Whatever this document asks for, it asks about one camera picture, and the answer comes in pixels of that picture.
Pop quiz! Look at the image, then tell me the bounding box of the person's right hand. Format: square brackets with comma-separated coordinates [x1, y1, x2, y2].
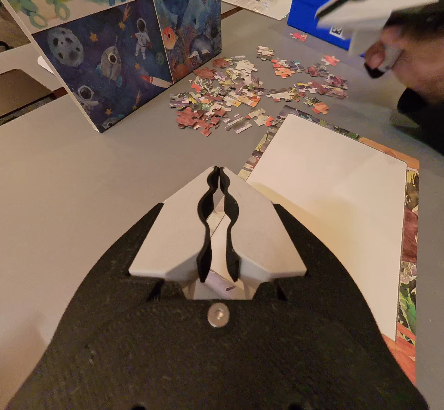
[364, 23, 444, 96]

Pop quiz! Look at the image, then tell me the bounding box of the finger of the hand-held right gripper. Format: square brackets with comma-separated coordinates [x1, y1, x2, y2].
[315, 0, 442, 29]

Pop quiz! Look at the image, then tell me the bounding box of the printed puzzle storage box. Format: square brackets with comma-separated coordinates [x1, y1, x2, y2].
[0, 0, 222, 134]

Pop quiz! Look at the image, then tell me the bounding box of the pile of puzzle pieces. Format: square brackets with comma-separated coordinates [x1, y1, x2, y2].
[169, 32, 349, 137]

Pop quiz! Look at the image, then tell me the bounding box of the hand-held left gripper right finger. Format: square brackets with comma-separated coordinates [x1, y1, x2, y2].
[219, 167, 308, 290]

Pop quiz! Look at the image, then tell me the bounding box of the puzzle frame tray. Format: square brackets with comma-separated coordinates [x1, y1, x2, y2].
[237, 105, 420, 386]

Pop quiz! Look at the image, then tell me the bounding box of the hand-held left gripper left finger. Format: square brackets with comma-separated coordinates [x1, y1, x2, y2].
[128, 166, 220, 283]

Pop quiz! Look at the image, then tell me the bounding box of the white shelf unit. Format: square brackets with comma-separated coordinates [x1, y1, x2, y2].
[0, 44, 68, 126]

